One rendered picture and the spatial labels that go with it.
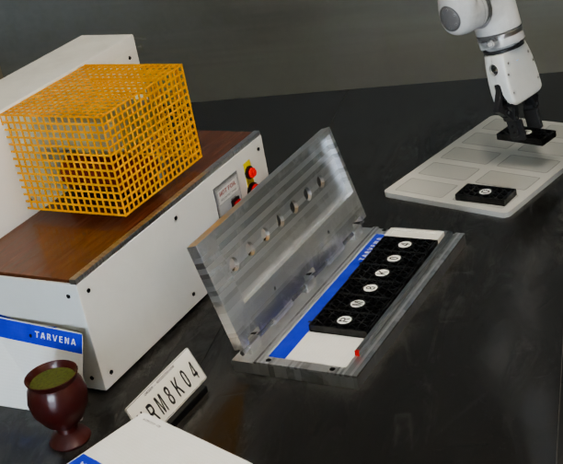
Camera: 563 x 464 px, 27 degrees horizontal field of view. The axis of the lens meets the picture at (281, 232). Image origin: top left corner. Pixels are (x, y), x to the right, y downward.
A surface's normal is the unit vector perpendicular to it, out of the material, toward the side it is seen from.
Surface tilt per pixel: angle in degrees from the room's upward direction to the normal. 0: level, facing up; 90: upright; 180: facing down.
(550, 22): 90
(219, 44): 90
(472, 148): 0
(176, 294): 90
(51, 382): 0
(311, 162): 75
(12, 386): 63
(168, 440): 0
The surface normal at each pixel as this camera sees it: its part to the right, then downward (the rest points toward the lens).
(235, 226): 0.80, -0.16
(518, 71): 0.68, -0.01
